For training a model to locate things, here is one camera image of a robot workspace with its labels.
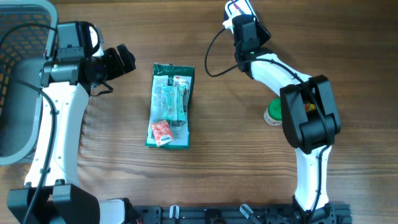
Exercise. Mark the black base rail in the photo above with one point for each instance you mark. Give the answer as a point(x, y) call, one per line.
point(278, 213)

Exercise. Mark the grey plastic basket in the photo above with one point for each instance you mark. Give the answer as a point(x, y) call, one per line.
point(27, 42)

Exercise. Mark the yellow oil bottle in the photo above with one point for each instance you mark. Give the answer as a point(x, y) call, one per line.
point(309, 107)

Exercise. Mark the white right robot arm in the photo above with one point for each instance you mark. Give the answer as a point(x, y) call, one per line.
point(310, 119)

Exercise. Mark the orange tissue pack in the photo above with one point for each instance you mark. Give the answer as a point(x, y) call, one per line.
point(162, 132)

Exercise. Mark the green lid jar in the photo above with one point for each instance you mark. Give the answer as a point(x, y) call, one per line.
point(273, 113)

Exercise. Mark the green glove package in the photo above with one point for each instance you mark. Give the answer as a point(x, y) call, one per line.
point(171, 75)

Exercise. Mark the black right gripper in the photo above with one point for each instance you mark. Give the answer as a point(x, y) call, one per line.
point(262, 37)

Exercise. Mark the white barcode scanner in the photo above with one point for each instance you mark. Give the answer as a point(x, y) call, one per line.
point(245, 6)

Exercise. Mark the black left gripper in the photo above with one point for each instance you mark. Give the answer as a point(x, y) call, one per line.
point(119, 68)

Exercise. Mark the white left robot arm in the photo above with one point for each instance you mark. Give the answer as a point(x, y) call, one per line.
point(41, 117)

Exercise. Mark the red sachet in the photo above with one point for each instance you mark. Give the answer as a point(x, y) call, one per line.
point(235, 5)

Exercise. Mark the light green sachet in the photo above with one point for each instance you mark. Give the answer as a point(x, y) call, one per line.
point(174, 103)

